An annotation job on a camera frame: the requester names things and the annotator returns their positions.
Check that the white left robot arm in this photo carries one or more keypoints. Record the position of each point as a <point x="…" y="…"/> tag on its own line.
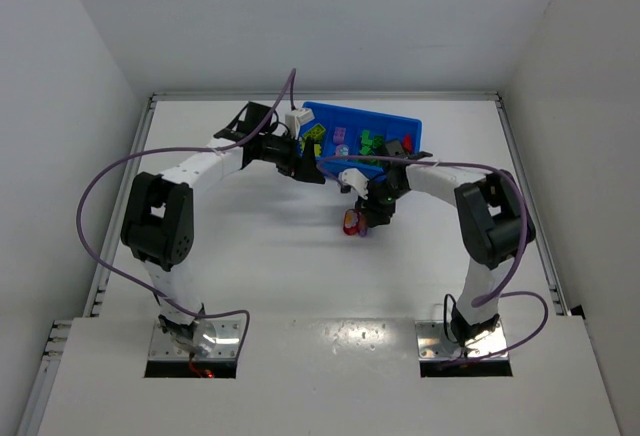
<point x="159" y="221"/>

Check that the blue compartment tray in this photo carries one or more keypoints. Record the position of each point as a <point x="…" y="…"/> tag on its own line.
<point x="353" y="137"/>

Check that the red lego brick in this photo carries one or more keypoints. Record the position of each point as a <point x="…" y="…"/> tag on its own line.
<point x="407" y="144"/>

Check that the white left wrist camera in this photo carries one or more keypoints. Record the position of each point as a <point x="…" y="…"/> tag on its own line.
<point x="295" y="118"/>

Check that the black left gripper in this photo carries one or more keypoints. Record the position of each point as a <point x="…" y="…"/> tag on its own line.
<point x="298" y="157"/>

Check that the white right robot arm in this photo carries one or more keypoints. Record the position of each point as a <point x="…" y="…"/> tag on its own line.
<point x="494" y="222"/>

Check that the flower and butterfly lego assembly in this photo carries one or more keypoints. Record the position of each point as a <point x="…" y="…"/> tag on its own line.
<point x="354" y="223"/>

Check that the lime green lego brick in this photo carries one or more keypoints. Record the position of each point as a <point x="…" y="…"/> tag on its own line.
<point x="316" y="134"/>

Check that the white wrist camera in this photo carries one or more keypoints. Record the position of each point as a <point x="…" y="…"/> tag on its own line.
<point x="295" y="118"/>
<point x="354" y="179"/>

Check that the purple round printed lego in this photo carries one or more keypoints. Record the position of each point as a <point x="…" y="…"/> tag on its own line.
<point x="342" y="150"/>

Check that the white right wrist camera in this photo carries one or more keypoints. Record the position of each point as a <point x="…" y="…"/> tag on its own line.
<point x="354" y="179"/>

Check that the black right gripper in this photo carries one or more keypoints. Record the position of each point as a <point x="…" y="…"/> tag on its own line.
<point x="376" y="214"/>

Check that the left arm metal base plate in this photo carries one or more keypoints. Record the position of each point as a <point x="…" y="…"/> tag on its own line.
<point x="212" y="341"/>

